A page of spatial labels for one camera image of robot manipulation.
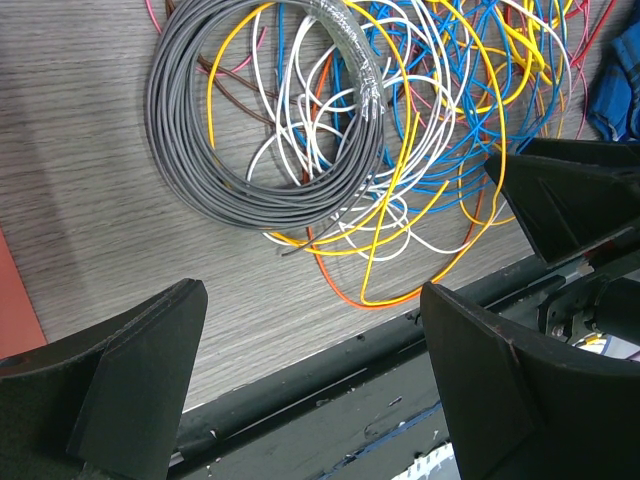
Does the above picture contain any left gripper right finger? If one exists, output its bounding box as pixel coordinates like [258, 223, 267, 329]
[420, 283, 639, 479]

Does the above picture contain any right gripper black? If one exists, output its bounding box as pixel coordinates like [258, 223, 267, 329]
[484, 138, 639, 346]

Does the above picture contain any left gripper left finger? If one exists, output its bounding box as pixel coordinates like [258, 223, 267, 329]
[1, 279, 208, 479]

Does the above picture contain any blue striped cloth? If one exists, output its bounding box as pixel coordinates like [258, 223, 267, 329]
[587, 1, 639, 143]

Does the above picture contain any red cable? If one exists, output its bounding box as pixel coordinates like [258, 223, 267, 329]
[504, 0, 621, 69]

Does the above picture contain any pink cable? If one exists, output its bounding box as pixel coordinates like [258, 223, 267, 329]
[144, 0, 596, 146]

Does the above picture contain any orange cable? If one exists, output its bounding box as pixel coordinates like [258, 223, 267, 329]
[299, 52, 501, 310]

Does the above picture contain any grey coiled cable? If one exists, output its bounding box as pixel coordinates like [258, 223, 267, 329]
[144, 0, 389, 232]

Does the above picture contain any brown cable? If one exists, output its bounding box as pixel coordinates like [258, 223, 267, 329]
[164, 0, 281, 129]

